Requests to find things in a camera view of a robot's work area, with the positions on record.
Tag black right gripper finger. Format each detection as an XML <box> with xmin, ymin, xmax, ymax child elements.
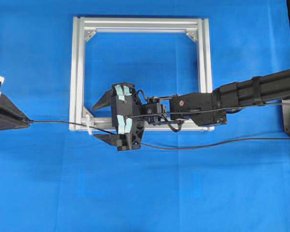
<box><xmin>91</xmin><ymin>89</ymin><xmax>113</xmax><ymax>111</ymax></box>
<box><xmin>94</xmin><ymin>134</ymin><xmax>117</xmax><ymax>146</ymax></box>

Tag white zip tie loop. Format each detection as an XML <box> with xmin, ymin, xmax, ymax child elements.
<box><xmin>85</xmin><ymin>114</ymin><xmax>93</xmax><ymax>136</ymax></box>

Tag blue table mat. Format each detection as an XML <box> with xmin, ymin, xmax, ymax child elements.
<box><xmin>0</xmin><ymin>0</ymin><xmax>290</xmax><ymax>232</ymax></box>

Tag black USB cable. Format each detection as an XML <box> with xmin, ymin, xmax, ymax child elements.
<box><xmin>29</xmin><ymin>119</ymin><xmax>290</xmax><ymax>150</ymax></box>

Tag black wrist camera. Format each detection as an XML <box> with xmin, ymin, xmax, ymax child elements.
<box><xmin>141</xmin><ymin>97</ymin><xmax>168</xmax><ymax>125</ymax></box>

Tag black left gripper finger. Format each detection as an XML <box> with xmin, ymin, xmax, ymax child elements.
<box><xmin>0</xmin><ymin>120</ymin><xmax>29</xmax><ymax>131</ymax></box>
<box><xmin>0</xmin><ymin>93</ymin><xmax>29</xmax><ymax>121</ymax></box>

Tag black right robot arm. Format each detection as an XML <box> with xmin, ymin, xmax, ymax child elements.
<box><xmin>92</xmin><ymin>69</ymin><xmax>290</xmax><ymax>151</ymax></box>

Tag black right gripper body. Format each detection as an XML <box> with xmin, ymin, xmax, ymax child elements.
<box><xmin>111</xmin><ymin>83</ymin><xmax>145</xmax><ymax>151</ymax></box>

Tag aluminium extrusion frame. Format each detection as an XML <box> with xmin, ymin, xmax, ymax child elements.
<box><xmin>69</xmin><ymin>16</ymin><xmax>213</xmax><ymax>131</ymax></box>

